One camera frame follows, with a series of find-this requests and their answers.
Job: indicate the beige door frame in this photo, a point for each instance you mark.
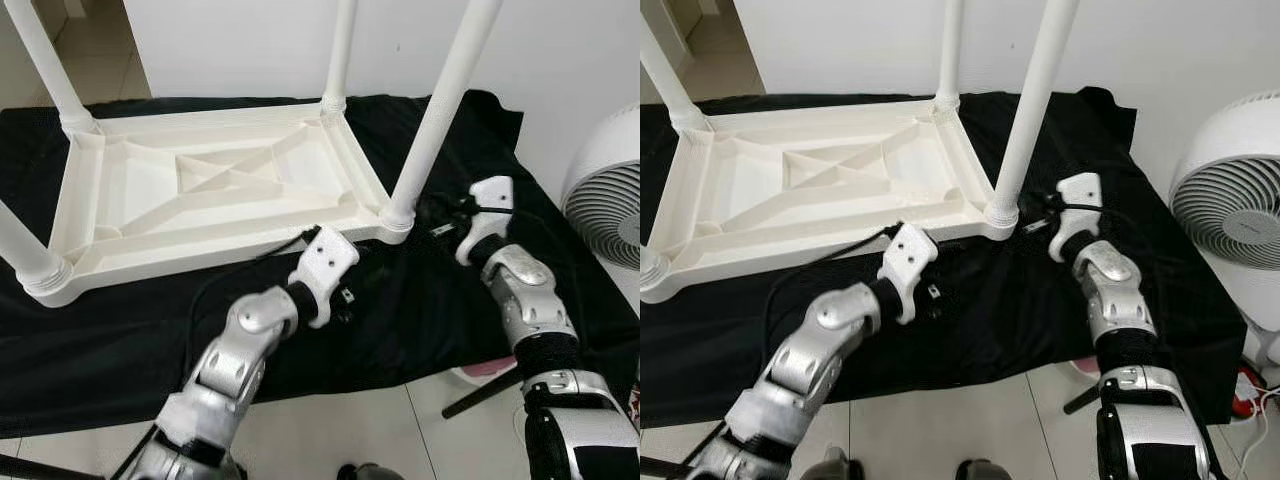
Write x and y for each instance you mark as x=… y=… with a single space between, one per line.
x=680 y=25
x=55 y=15

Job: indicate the black cloth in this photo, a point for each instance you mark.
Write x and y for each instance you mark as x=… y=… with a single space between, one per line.
x=420 y=320
x=1000 y=330

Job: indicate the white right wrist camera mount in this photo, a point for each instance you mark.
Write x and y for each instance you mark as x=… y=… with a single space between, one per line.
x=1080 y=188
x=490 y=192

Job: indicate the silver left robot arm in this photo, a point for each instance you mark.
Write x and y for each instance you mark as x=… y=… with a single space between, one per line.
x=830 y=330
x=240 y=340

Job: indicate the pink plastic stool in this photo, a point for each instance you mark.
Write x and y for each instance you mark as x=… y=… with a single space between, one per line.
x=490 y=368
x=1085 y=365

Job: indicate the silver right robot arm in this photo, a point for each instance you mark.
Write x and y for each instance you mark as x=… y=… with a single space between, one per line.
x=1110 y=290
x=525 y=290

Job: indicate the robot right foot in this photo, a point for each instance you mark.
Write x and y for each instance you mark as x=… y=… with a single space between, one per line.
x=370 y=472
x=985 y=470

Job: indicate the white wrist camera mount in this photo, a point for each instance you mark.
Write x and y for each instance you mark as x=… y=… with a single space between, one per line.
x=1080 y=188
x=325 y=260
x=910 y=255
x=490 y=192

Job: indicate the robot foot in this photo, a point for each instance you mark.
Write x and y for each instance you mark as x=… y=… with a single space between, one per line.
x=840 y=468
x=985 y=470
x=370 y=472

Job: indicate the white plastic table top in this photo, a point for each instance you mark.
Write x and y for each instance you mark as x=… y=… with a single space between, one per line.
x=760 y=190
x=120 y=190

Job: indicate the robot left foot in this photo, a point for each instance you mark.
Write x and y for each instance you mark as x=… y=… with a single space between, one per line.
x=840 y=468

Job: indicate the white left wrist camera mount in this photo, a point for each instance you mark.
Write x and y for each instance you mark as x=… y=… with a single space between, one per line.
x=910 y=255
x=325 y=260

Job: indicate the white round fan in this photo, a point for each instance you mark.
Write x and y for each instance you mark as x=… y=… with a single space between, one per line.
x=1230 y=210
x=600 y=220

